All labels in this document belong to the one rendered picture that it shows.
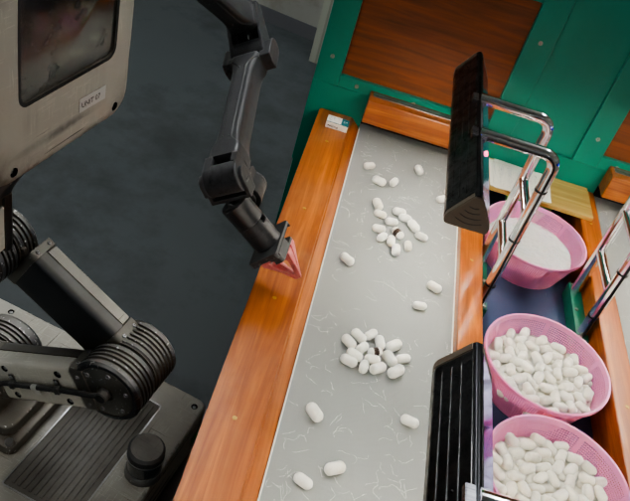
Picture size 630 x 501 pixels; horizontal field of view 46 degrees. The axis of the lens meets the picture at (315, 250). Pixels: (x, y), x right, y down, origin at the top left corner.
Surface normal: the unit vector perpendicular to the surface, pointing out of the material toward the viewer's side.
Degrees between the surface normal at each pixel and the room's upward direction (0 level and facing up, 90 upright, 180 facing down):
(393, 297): 0
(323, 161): 0
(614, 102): 90
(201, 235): 0
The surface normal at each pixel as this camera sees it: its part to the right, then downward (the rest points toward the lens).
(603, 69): -0.18, 0.60
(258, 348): 0.24, -0.74
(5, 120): 0.90, 0.42
